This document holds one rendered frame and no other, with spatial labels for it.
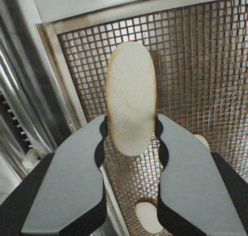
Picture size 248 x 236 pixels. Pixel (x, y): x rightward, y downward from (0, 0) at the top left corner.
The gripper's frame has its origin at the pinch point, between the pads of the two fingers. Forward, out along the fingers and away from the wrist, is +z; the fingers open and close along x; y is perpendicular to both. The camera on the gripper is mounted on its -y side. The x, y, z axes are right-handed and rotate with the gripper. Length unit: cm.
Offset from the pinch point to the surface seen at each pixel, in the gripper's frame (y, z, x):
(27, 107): 2.7, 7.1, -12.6
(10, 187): 16.2, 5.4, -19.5
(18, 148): 9.5, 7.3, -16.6
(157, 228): 25.4, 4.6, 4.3
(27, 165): 11.2, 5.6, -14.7
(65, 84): -0.8, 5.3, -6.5
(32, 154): 10.5, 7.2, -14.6
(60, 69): -2.3, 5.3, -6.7
